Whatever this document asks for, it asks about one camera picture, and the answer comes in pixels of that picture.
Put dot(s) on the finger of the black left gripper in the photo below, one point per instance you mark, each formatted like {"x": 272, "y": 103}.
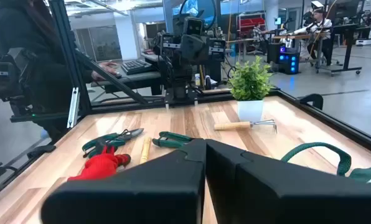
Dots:
{"x": 188, "y": 48}
{"x": 201, "y": 48}

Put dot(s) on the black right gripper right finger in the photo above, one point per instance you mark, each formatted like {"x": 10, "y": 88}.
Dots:
{"x": 282, "y": 196}

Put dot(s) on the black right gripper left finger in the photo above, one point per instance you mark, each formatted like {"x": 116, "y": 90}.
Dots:
{"x": 142, "y": 193}

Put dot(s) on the red black gardening glove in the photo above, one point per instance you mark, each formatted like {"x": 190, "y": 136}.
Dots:
{"x": 101, "y": 166}

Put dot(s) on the beige green gardening bag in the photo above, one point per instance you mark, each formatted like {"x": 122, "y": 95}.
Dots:
{"x": 367, "y": 174}

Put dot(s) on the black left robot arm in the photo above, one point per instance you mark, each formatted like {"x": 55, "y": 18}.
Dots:
{"x": 180, "y": 77}

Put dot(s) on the black keyboard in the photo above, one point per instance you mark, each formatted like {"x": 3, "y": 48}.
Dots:
{"x": 135, "y": 66}

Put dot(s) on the blue-screen computer monitor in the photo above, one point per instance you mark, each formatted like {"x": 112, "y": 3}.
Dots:
{"x": 188, "y": 7}

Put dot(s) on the grey operator desk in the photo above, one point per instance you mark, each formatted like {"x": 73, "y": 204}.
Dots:
{"x": 135, "y": 80}

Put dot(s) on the red storage bin shelf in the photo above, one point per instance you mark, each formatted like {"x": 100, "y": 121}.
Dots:
{"x": 251, "y": 23}

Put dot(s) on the black computer mouse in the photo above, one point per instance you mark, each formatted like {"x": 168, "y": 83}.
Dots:
{"x": 118, "y": 75}

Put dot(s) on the person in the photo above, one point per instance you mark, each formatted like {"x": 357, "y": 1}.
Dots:
{"x": 258, "y": 32}
{"x": 321, "y": 26}
{"x": 33, "y": 31}

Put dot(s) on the person's hand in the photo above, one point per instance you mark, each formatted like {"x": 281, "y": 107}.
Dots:
{"x": 109, "y": 64}
{"x": 104, "y": 75}

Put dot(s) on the green plant in white pot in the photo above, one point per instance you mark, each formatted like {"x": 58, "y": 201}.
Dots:
{"x": 250, "y": 110}

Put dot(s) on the computer tower blue lights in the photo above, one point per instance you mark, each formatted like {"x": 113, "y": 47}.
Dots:
{"x": 288, "y": 60}

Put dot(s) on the black table clamp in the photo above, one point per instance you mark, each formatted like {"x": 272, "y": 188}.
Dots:
{"x": 40, "y": 151}

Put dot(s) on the black standing desk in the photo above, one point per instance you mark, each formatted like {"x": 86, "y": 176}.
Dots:
{"x": 347, "y": 31}

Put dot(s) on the black teleoperation device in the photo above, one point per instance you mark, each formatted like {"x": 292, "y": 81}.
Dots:
{"x": 17, "y": 71}

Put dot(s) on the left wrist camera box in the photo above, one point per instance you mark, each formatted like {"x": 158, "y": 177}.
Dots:
{"x": 194, "y": 26}

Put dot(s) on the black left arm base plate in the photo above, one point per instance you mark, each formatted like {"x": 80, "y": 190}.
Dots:
{"x": 173, "y": 99}

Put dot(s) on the black aluminium rig frame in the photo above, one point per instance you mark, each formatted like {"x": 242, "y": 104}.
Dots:
{"x": 72, "y": 62}

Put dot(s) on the black frame hook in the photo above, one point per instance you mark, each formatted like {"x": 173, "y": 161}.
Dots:
{"x": 311, "y": 96}

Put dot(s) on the silver metal bracket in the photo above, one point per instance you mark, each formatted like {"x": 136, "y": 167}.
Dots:
{"x": 73, "y": 109}

